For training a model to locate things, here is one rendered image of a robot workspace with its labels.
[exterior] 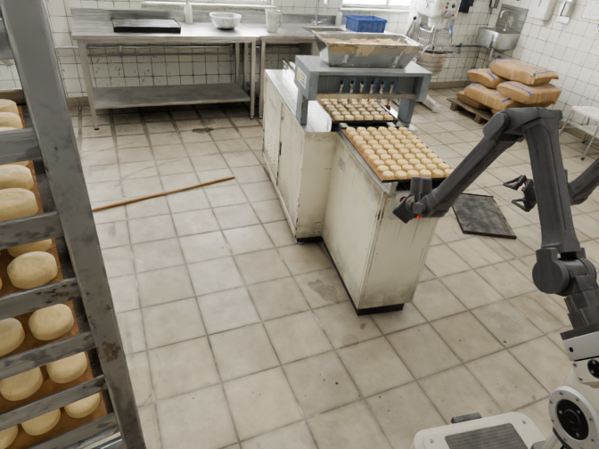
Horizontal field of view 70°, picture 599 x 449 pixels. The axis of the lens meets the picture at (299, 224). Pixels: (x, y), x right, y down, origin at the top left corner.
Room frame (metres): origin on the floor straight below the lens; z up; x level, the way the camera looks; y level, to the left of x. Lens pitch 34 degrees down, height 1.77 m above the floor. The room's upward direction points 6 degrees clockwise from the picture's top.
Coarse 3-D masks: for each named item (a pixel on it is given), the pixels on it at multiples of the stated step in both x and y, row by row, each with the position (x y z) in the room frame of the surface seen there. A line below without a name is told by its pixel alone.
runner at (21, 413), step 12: (84, 384) 0.34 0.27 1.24; (96, 384) 0.34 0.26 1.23; (48, 396) 0.31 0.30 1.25; (60, 396) 0.32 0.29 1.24; (72, 396) 0.33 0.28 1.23; (84, 396) 0.33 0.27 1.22; (12, 408) 0.29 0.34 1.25; (24, 408) 0.30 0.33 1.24; (36, 408) 0.30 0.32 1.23; (48, 408) 0.31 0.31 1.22; (0, 420) 0.28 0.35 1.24; (12, 420) 0.29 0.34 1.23; (24, 420) 0.29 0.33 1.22
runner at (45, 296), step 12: (36, 288) 0.33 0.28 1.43; (48, 288) 0.33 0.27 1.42; (60, 288) 0.34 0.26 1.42; (72, 288) 0.35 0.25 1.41; (0, 300) 0.31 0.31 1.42; (12, 300) 0.32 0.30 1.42; (24, 300) 0.32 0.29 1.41; (36, 300) 0.33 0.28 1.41; (48, 300) 0.33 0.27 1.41; (60, 300) 0.34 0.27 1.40; (0, 312) 0.31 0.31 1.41; (12, 312) 0.31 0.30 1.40; (24, 312) 0.32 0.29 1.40
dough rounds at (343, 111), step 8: (320, 104) 2.61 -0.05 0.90; (328, 104) 2.57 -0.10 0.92; (336, 104) 2.59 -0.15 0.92; (344, 104) 2.61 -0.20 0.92; (352, 104) 2.63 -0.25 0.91; (360, 104) 2.69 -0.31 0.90; (376, 104) 2.67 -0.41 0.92; (328, 112) 2.48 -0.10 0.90; (336, 112) 2.44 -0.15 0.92; (344, 112) 2.45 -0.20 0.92; (352, 112) 2.46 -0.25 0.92; (360, 112) 2.52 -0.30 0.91; (368, 112) 2.49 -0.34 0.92; (376, 112) 2.51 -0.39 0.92; (384, 112) 2.52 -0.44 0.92
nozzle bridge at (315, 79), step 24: (312, 72) 2.30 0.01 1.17; (336, 72) 2.34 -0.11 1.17; (360, 72) 2.38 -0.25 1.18; (384, 72) 2.42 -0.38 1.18; (408, 72) 2.47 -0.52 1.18; (312, 96) 2.30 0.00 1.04; (336, 96) 2.38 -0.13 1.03; (360, 96) 2.42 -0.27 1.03; (384, 96) 2.47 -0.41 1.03; (408, 96) 2.51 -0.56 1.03; (408, 120) 2.60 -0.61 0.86
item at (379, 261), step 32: (352, 160) 2.07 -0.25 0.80; (352, 192) 2.00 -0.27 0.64; (384, 192) 1.69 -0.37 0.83; (352, 224) 1.93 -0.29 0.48; (384, 224) 1.70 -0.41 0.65; (416, 224) 1.76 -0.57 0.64; (352, 256) 1.86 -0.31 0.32; (384, 256) 1.72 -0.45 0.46; (416, 256) 1.77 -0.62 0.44; (352, 288) 1.79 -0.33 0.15; (384, 288) 1.73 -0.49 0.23
